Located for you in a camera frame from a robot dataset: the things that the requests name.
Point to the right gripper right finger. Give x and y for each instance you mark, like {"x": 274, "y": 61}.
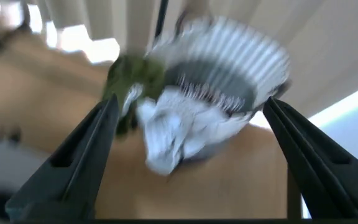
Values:
{"x": 328, "y": 174}

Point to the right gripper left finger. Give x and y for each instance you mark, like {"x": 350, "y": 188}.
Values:
{"x": 73, "y": 174}

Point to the pale grey shorts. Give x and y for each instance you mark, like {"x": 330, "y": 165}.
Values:
{"x": 172, "y": 130}

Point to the white laundry basket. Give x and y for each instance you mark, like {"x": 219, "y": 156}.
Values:
{"x": 228, "y": 40}

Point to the black clothes rack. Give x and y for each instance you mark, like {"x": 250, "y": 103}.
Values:
{"x": 161, "y": 15}

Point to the green garment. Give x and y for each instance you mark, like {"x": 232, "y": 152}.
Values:
{"x": 129, "y": 71}

